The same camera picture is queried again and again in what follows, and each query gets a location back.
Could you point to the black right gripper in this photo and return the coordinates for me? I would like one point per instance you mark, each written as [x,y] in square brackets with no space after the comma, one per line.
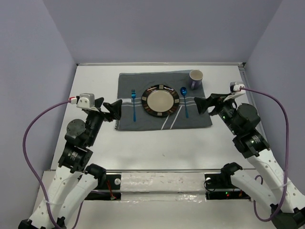
[203,104]

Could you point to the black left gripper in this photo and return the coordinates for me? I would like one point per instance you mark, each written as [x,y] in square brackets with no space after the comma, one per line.
[115,108]

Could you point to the blue metallic spoon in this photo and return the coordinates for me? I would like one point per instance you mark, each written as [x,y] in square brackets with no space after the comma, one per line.
[183,92]

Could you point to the purple mug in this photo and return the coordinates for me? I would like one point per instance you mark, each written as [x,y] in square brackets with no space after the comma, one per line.
[195,79]

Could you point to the blue metallic fork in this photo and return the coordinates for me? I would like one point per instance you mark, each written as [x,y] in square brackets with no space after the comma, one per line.
[133,94]

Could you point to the grey striped cloth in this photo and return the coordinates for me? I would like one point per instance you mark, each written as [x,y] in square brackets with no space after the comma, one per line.
[145,122]

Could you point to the dark rimmed dinner plate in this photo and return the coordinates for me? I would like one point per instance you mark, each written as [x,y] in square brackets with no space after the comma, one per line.
[160,100]

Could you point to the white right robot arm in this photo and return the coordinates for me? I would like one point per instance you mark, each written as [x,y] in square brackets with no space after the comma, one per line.
[279,196]

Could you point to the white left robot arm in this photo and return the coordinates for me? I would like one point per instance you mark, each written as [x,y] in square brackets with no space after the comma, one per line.
[74,178]

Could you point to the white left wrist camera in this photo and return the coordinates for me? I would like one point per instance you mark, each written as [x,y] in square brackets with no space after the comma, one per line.
[85,101]

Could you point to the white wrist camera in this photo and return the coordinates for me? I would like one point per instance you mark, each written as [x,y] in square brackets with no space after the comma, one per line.
[85,101]
[236,89]

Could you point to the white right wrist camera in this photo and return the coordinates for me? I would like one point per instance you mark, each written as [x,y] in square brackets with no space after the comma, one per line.
[236,89]

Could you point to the white table edge rail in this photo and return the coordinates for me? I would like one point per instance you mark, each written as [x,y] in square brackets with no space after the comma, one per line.
[239,64]

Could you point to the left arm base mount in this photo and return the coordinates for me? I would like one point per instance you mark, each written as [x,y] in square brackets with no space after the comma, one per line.
[108,190]

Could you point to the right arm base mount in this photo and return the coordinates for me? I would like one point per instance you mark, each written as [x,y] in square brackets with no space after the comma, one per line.
[215,189]

